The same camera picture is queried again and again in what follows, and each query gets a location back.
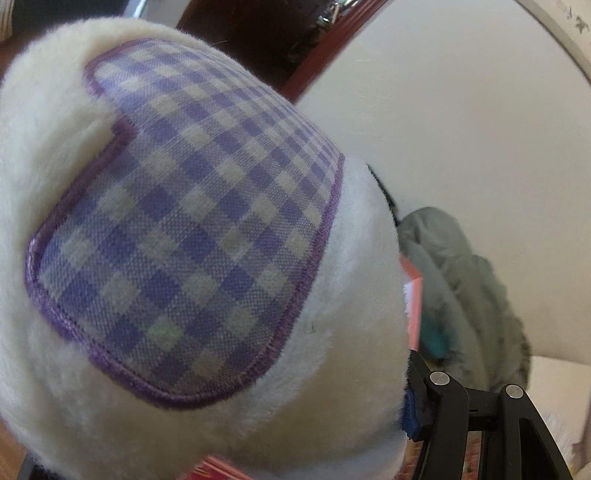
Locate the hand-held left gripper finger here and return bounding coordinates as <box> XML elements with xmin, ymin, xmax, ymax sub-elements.
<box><xmin>399</xmin><ymin>351</ymin><xmax>573</xmax><ymax>480</ymax></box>

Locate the white plush toy checked patch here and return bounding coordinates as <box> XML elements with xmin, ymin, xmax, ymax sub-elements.
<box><xmin>0</xmin><ymin>17</ymin><xmax>411</xmax><ymax>480</ymax></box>

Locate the teal item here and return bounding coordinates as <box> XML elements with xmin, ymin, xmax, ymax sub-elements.
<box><xmin>421</xmin><ymin>318</ymin><xmax>455</xmax><ymax>361</ymax></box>

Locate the grey blanket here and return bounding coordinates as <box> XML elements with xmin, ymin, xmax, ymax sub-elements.
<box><xmin>397</xmin><ymin>207</ymin><xmax>532</xmax><ymax>393</ymax></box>

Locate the patterned red bed sheet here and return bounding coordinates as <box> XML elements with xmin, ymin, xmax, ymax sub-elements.
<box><xmin>185</xmin><ymin>455</ymin><xmax>252</xmax><ymax>480</ymax></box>

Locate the red-brown wooden door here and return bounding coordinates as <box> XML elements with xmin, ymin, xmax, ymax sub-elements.
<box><xmin>175</xmin><ymin>0</ymin><xmax>389</xmax><ymax>100</ymax></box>

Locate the black hanging clothing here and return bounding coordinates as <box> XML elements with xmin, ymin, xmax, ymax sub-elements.
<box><xmin>185</xmin><ymin>0</ymin><xmax>324</xmax><ymax>88</ymax></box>

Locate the calligraphy wall scroll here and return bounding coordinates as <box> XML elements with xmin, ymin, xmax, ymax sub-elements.
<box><xmin>515</xmin><ymin>0</ymin><xmax>591</xmax><ymax>81</ymax></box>

